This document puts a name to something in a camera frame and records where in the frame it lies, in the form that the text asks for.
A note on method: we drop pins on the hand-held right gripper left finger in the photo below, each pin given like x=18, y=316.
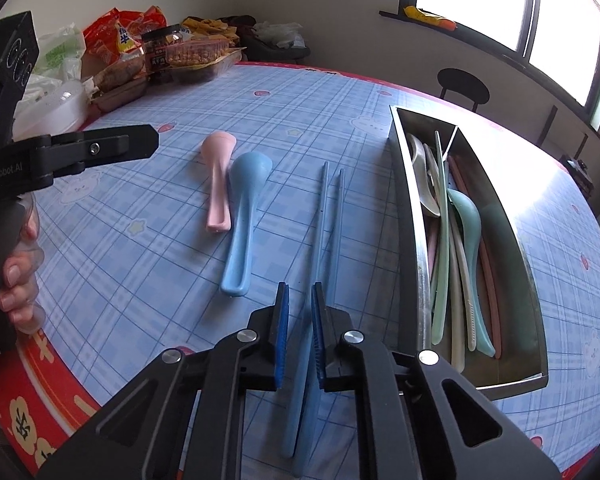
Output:
x=281, y=332

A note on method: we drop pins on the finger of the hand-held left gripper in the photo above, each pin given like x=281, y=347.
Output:
x=110, y=147

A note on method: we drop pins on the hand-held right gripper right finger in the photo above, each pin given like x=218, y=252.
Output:
x=317, y=332

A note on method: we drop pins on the pink spoon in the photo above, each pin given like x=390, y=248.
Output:
x=217, y=160

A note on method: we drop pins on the blue spoon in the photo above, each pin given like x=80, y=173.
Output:
x=245, y=185

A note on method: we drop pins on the white spoon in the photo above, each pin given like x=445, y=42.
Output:
x=420, y=180

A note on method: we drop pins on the mint green spoon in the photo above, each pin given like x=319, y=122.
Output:
x=467, y=220

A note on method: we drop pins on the steel utensil tray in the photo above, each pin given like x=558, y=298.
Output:
x=510, y=260

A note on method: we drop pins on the person's left hand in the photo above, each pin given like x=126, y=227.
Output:
x=20, y=272

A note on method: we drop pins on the white plastic container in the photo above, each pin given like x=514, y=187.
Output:
x=55, y=107

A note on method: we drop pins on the brown food tray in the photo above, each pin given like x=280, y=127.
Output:
x=122, y=87

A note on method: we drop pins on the dark lidded jar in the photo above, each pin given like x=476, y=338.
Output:
x=161, y=55

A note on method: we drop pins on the red snack bag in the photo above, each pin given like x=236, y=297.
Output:
x=100, y=35

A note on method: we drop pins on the blue plaid tablecloth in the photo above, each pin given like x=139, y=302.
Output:
x=130, y=260

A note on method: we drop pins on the clear tray of nuts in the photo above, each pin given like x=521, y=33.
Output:
x=205, y=60

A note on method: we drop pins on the yellow snack packets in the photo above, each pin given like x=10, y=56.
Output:
x=210, y=27

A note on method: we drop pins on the black bag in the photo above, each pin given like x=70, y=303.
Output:
x=275, y=52

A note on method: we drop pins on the white plastic bag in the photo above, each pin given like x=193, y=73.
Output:
x=280, y=34

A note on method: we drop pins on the black chair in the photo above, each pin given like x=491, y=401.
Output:
x=462, y=85

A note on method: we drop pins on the black window sill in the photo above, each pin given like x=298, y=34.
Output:
x=480, y=42

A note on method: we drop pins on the yellow and orange toy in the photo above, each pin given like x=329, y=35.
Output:
x=427, y=16

